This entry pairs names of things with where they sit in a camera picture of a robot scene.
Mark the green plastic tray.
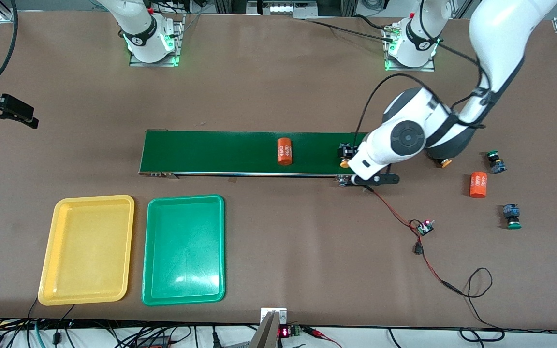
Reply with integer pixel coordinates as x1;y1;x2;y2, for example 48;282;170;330
141;194;226;307

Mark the orange cylindrical capacitor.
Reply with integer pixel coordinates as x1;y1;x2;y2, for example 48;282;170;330
277;138;293;166
469;171;488;199

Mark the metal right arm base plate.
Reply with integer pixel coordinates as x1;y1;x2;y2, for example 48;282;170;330
130;14;185;67

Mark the grey control box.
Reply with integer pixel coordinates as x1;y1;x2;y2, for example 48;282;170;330
247;0;318;19

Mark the green conveyor belt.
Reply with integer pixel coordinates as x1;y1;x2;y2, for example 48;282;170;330
138;129;380;188

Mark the black table cable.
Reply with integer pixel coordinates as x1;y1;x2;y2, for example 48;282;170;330
304;14;397;43

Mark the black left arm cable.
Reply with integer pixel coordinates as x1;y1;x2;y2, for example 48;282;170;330
354;0;489;143

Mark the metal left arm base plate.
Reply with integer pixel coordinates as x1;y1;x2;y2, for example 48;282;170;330
385;24;436;73

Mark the thin black wire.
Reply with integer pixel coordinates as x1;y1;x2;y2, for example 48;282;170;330
459;267;505;343

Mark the red and black wire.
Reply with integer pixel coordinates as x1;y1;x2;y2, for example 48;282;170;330
363;185;465;296

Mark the green mushroom push button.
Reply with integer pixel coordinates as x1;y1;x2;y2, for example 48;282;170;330
503;203;522;230
485;150;507;174

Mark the yellow plastic tray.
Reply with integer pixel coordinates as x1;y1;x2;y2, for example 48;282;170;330
38;195;135;306

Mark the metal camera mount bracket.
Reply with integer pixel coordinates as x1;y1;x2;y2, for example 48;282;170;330
249;307;289;348

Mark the red alligator clip lead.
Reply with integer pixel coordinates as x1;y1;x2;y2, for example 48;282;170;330
304;327;343;348

